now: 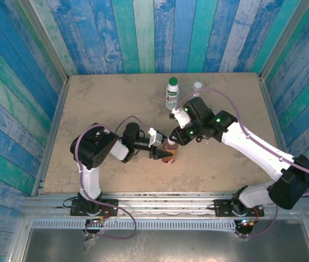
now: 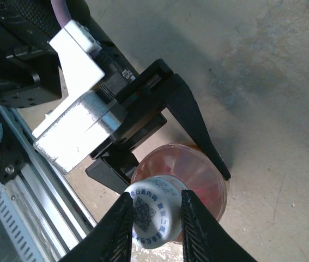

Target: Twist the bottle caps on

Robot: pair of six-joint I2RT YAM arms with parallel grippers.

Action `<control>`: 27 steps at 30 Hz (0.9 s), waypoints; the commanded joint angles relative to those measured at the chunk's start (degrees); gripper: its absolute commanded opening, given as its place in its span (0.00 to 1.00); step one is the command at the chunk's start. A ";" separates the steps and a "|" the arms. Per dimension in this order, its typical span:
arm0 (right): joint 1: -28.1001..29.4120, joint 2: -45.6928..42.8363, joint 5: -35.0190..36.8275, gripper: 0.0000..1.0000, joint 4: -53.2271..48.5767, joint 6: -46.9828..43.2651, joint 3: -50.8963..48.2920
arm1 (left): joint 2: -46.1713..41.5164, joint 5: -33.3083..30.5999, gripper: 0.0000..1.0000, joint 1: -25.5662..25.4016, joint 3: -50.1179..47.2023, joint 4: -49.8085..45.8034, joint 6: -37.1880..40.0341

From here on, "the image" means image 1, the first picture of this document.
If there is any aluminium table side rail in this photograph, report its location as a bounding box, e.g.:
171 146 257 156
258 73 302 197
31 78 70 197

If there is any aluminium corner post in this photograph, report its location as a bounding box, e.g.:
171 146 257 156
259 0 309 81
17 0 70 82

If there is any aluminium mounting rail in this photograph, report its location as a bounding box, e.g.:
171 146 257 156
20 192 309 219

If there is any steel sheet panel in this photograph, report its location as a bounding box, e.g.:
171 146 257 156
20 228 309 259

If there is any orange juice bottle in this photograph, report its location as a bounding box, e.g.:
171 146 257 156
161 138 178 164

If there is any slotted grey cable duct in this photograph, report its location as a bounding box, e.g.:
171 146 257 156
31 219 238 231

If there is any small circuit board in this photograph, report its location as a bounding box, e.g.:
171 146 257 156
85 217 108 228
238 217 259 227

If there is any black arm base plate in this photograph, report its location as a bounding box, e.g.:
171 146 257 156
213 199 265 218
70 198 119 217

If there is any white plastic bottle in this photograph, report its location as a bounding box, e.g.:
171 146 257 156
165 84 180 111

